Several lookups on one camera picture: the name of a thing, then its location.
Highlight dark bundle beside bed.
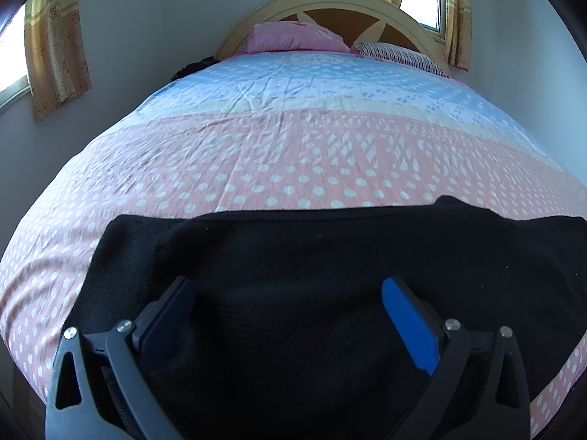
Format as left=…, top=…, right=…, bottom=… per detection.
left=172, top=57, right=221, bottom=82

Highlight bed with polka-dot sheet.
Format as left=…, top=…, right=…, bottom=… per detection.
left=0, top=50, right=587, bottom=438

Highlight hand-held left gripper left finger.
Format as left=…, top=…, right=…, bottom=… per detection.
left=44, top=276, right=199, bottom=440

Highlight arched wooden bed headboard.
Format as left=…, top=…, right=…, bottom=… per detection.
left=215, top=0, right=452, bottom=67

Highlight long yellow patterned curtain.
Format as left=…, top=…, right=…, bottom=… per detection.
left=24, top=0, right=92, bottom=123

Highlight black pants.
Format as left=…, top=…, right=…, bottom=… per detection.
left=59, top=195, right=587, bottom=440

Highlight large sliding window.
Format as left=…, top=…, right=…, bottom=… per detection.
left=0, top=2, right=32, bottom=113

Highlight narrow yellow patterned curtain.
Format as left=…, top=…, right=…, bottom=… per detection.
left=442, top=0, right=473, bottom=72

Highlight striped pillow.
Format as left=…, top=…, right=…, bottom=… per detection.
left=353, top=42, right=452, bottom=78

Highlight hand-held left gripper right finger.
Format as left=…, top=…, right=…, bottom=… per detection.
left=380, top=277, right=533, bottom=440

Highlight pink pillow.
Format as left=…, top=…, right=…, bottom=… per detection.
left=245, top=21, right=351, bottom=54

